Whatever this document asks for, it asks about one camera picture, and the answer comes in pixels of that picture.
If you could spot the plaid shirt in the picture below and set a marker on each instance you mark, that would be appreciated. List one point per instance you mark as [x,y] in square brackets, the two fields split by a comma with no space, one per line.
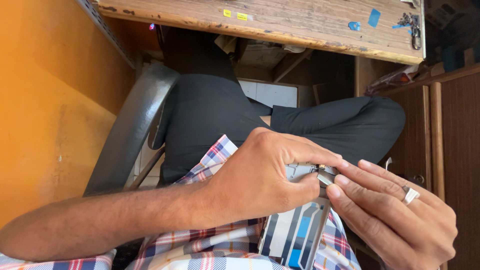
[225,247]

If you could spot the clear plastic bag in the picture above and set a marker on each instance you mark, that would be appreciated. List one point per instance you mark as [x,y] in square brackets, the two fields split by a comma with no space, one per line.
[392,78]

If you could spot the black trousers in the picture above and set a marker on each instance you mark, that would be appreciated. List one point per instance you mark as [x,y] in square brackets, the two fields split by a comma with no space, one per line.
[210,120]

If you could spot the worn wooden table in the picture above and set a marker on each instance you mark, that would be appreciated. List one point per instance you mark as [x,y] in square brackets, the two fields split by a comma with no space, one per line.
[300,22]

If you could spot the small silver metal tool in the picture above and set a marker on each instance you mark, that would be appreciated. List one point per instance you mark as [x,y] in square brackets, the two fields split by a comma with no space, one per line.
[324,179]

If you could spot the person's right fingers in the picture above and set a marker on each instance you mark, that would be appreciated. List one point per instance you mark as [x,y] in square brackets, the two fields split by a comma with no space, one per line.
[367,187]

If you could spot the person's right hand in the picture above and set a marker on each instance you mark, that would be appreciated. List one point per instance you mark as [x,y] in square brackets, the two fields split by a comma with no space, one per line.
[405,228]

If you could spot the small yellow sticker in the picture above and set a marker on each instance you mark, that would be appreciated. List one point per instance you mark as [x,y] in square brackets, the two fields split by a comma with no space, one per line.
[227,13]

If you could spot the thin blue tape strip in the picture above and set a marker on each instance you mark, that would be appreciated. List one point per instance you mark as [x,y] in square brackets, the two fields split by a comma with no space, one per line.
[399,26]

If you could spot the grey perforated metal rail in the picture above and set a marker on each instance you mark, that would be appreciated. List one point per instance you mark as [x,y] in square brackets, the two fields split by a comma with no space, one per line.
[107,32]

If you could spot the pile of small dark screws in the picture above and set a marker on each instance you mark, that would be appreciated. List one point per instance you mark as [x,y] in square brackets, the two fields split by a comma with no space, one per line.
[404,18]

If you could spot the brown wooden cabinet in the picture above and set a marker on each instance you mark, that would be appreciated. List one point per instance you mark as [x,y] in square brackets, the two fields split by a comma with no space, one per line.
[457,142]

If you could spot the black metal key clip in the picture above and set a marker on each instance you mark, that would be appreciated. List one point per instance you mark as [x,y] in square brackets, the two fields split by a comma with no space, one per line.
[416,33]

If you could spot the cardboard box under table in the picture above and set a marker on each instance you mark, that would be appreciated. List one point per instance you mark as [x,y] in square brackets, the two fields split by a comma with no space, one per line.
[262,56]

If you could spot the smartphone with blue strips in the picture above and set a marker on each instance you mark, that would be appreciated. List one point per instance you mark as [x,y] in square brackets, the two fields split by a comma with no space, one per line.
[296,232]

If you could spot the person's left hand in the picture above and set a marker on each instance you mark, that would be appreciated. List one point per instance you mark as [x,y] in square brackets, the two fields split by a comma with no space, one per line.
[255,180]

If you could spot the large blue tape piece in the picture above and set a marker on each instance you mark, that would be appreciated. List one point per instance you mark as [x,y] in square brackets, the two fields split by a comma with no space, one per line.
[374,17]

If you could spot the heap of dark boxes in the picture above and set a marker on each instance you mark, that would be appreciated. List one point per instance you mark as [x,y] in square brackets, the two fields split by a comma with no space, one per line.
[453,30]

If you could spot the wide yellow sticker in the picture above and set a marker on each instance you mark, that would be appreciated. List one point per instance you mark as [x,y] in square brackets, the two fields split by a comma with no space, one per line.
[242,16]

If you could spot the small blue tape piece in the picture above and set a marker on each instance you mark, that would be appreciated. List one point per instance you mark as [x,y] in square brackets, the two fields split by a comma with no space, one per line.
[354,26]

